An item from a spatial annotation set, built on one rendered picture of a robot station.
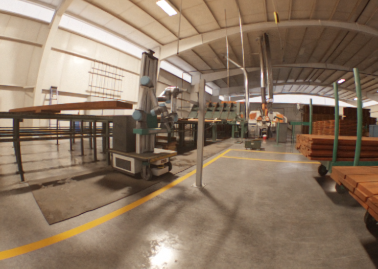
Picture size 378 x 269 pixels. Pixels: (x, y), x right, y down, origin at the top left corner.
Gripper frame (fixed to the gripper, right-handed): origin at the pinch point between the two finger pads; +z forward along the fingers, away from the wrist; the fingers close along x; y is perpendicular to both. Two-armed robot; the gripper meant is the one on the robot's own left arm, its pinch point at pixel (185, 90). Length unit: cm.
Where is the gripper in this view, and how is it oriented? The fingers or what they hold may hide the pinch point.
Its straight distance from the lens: 205.0
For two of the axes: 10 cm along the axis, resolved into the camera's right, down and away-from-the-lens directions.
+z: 8.9, 0.4, -4.5
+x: 4.5, -0.1, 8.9
